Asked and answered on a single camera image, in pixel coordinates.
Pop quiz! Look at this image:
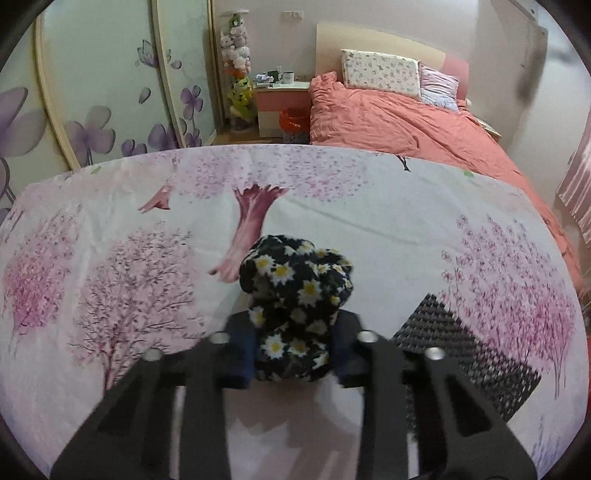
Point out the black daisy print scrunchie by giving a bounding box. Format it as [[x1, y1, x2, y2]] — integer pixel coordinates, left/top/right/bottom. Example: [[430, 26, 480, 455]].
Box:
[[239, 234, 355, 383]]

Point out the beige and pink headboard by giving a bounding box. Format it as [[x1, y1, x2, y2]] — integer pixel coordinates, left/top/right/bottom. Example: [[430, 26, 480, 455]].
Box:
[[316, 23, 469, 100]]

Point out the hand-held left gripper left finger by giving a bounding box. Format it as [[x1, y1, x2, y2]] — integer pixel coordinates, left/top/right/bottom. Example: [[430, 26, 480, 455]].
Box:
[[48, 314, 259, 480]]

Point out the small bin with red bag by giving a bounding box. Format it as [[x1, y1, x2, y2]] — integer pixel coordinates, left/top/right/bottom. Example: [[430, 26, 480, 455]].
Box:
[[279, 107, 309, 145]]

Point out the pink white nightstand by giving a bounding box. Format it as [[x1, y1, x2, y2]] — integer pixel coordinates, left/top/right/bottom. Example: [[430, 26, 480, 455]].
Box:
[[255, 80, 311, 138]]

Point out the floral printed tablecloth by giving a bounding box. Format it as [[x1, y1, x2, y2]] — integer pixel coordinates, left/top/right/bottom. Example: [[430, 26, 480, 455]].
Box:
[[0, 144, 583, 480]]

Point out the bed with coral duvet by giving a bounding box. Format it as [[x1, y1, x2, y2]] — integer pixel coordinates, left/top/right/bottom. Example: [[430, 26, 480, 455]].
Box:
[[308, 71, 583, 296]]

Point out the black textured mat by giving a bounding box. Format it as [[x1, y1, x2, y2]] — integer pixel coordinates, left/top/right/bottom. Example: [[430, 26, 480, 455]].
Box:
[[392, 293, 542, 423]]

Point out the floral print pillow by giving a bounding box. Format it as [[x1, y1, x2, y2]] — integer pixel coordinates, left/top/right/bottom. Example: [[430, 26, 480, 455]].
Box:
[[341, 48, 422, 101]]

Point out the green plush toy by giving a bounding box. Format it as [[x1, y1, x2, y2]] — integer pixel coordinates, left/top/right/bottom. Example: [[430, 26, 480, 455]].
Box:
[[227, 76, 256, 121]]

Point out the stack of plush toys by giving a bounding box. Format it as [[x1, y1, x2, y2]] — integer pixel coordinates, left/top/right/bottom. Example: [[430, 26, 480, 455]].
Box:
[[219, 11, 252, 77]]

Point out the pink striped pillow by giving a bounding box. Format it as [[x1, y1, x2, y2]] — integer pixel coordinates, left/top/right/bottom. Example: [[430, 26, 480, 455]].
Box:
[[419, 65, 461, 112]]

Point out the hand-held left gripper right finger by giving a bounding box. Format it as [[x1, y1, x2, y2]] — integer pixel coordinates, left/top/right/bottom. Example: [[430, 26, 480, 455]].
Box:
[[330, 310, 539, 480]]

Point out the wardrobe with purple flower doors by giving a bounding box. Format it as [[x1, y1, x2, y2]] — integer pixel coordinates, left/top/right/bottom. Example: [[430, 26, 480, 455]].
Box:
[[0, 0, 232, 222]]

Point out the pink curtain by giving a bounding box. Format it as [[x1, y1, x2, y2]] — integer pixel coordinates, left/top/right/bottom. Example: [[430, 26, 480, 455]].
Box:
[[556, 138, 591, 245]]

